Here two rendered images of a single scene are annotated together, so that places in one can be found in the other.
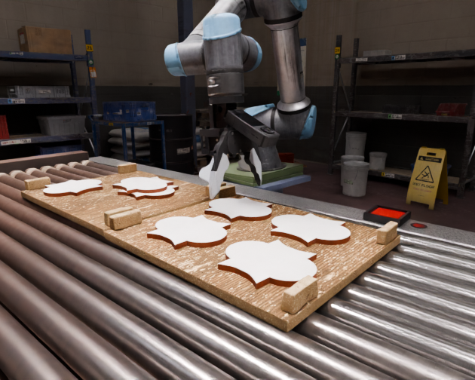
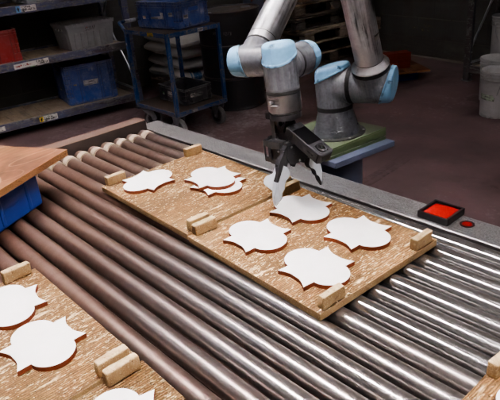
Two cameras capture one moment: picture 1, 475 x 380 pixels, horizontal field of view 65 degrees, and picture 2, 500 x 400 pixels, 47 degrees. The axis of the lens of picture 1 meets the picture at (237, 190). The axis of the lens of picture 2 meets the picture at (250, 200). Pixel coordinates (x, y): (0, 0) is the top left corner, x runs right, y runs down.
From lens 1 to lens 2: 0.59 m
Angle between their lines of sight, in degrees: 14
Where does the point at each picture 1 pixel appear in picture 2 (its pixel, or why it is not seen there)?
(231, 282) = (286, 285)
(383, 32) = not seen: outside the picture
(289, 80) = (362, 45)
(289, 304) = (322, 303)
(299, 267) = (337, 274)
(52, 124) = (72, 34)
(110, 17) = not seen: outside the picture
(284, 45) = (354, 11)
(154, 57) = not seen: outside the picture
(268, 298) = (310, 298)
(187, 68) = (248, 74)
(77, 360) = (192, 335)
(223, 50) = (280, 77)
